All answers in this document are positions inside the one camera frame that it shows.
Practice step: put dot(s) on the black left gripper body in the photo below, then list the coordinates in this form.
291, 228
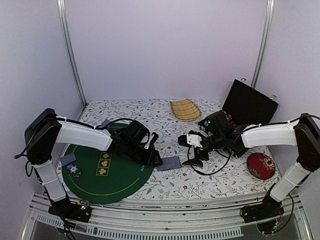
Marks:
144, 159

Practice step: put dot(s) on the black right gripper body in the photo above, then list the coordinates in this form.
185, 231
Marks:
199, 154

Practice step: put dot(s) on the blue patterned card deck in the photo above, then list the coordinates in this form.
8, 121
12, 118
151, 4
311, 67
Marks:
169, 163

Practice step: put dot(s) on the poker chip stack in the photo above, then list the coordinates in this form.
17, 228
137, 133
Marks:
75, 172

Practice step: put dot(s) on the blue small blind button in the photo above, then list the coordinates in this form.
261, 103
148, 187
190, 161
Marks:
70, 166

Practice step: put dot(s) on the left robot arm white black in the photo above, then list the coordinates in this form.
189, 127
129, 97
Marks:
134, 141

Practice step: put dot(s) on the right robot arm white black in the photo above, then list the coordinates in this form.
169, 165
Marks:
301, 132

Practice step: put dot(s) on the round green poker mat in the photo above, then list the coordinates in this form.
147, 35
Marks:
105, 177

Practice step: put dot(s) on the woven bamboo tray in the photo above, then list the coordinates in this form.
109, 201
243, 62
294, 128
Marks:
185, 110

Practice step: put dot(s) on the red floral round cushion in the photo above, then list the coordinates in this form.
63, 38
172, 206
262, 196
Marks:
260, 166

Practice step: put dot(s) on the black poker chip case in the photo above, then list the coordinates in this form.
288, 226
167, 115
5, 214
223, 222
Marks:
244, 106

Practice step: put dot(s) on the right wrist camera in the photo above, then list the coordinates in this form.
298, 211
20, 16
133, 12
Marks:
190, 140

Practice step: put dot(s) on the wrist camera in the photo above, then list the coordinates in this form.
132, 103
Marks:
151, 140
190, 140

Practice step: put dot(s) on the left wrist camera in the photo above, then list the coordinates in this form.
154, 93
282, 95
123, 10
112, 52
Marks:
151, 140

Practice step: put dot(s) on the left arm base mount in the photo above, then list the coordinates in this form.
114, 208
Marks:
65, 209

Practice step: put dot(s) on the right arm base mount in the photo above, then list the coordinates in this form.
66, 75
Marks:
268, 208

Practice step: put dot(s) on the right aluminium frame post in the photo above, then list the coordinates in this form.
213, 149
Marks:
267, 24

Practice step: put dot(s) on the aluminium frame post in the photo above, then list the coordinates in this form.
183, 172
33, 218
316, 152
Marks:
61, 7
267, 24

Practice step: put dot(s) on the left aluminium frame post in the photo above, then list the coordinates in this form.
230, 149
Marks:
61, 7

